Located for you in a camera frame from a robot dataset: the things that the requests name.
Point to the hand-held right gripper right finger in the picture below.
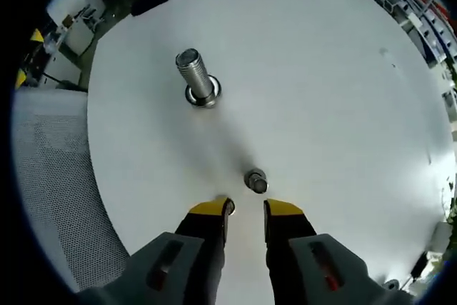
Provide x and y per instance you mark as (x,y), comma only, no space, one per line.
(289,240)

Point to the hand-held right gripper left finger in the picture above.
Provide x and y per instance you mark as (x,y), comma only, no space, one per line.
(203,244)

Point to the small silver washer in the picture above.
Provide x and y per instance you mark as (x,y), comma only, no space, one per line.
(232,208)

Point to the small threaded steel stud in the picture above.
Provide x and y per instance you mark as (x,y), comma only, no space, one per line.
(260,184)

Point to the large threaded steel stud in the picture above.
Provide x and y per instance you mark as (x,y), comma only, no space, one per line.
(194,69)

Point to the grey mesh office chair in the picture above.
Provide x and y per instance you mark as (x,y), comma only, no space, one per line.
(53,176)

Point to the black device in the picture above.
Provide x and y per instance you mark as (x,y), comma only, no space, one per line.
(419,265)

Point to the shelf rack with white bins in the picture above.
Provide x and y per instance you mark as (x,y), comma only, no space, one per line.
(421,15)

